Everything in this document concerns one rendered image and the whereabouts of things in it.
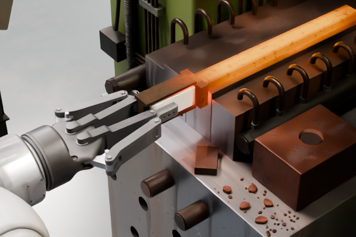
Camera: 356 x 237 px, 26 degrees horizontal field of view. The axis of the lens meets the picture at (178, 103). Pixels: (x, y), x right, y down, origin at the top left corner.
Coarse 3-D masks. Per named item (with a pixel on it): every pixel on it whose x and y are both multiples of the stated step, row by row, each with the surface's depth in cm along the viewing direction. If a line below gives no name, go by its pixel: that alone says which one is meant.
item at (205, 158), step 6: (198, 150) 104; (204, 150) 104; (210, 150) 104; (216, 150) 104; (198, 156) 103; (204, 156) 103; (210, 156) 103; (216, 156) 103; (198, 162) 102; (204, 162) 102; (210, 162) 102; (216, 162) 102; (198, 168) 101; (204, 168) 101; (210, 168) 101; (216, 168) 101; (204, 174) 102; (210, 174) 102; (216, 174) 102
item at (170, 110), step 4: (168, 104) 99; (172, 104) 99; (176, 104) 99; (160, 108) 99; (164, 108) 99; (168, 108) 99; (172, 108) 99; (176, 108) 99; (160, 112) 98; (164, 112) 98; (168, 112) 98; (172, 112) 99; (176, 112) 100; (156, 116) 97; (160, 116) 98; (164, 116) 99; (168, 116) 99; (172, 116) 99; (164, 120) 99; (160, 128) 96; (156, 132) 96
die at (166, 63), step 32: (288, 0) 125; (320, 0) 123; (352, 0) 121; (224, 32) 117; (256, 32) 115; (352, 32) 115; (160, 64) 111; (192, 64) 109; (288, 64) 109; (320, 64) 109; (224, 96) 103; (256, 96) 103; (288, 96) 105; (224, 128) 103
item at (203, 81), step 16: (320, 16) 116; (336, 16) 116; (352, 16) 116; (288, 32) 112; (304, 32) 112; (320, 32) 113; (256, 48) 109; (272, 48) 109; (288, 48) 110; (224, 64) 106; (240, 64) 106; (256, 64) 107; (176, 80) 101; (192, 80) 101; (208, 80) 103; (224, 80) 104; (144, 96) 98; (160, 96) 98
